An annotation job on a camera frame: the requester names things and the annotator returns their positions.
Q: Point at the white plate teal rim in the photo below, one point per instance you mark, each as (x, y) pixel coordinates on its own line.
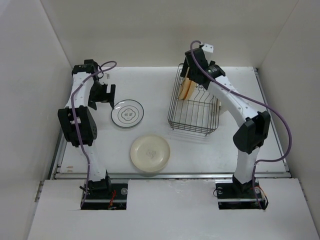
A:
(127, 114)

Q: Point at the tan plate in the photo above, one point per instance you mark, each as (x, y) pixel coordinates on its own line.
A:
(184, 89)
(190, 90)

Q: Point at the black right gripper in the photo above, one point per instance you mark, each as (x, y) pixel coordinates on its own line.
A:
(189, 73)

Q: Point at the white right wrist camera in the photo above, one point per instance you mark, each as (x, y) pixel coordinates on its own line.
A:
(208, 51)

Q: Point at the cream plate with drawing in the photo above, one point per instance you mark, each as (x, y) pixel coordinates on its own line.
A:
(150, 153)

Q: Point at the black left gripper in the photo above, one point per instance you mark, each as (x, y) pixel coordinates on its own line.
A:
(105, 97)

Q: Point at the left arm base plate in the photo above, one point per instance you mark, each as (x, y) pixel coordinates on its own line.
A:
(113, 200)

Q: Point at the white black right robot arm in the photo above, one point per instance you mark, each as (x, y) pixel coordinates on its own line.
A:
(253, 125)

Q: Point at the grey wire dish rack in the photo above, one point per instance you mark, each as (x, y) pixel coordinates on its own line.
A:
(198, 115)

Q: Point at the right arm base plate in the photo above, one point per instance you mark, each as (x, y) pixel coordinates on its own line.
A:
(229, 199)

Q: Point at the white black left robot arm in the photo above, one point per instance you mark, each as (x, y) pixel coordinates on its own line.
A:
(79, 127)

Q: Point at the tan plate front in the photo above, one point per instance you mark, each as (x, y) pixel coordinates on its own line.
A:
(184, 89)

